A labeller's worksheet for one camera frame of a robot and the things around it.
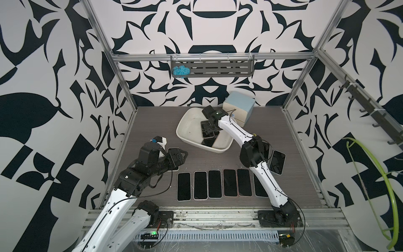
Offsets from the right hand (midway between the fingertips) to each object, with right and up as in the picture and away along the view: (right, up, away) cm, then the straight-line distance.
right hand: (210, 126), depth 104 cm
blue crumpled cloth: (-18, +32, -13) cm, 39 cm away
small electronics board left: (-28, -50, -31) cm, 65 cm away
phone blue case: (+39, -21, -11) cm, 46 cm away
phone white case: (-6, -33, -17) cm, 37 cm away
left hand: (-16, -12, -34) cm, 39 cm away
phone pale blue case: (-15, -33, -18) cm, 41 cm away
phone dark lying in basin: (-1, -10, -2) cm, 10 cm away
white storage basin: (-14, -3, +3) cm, 15 cm away
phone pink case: (+17, -30, -20) cm, 40 cm away
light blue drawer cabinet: (+17, +12, -5) cm, 22 cm away
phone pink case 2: (+20, -28, -34) cm, 49 cm away
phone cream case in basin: (-2, -6, -5) cm, 8 cm away
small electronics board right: (+32, -51, -33) cm, 69 cm away
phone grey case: (+1, -30, -20) cm, 36 cm away
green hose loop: (+63, -23, -43) cm, 79 cm away
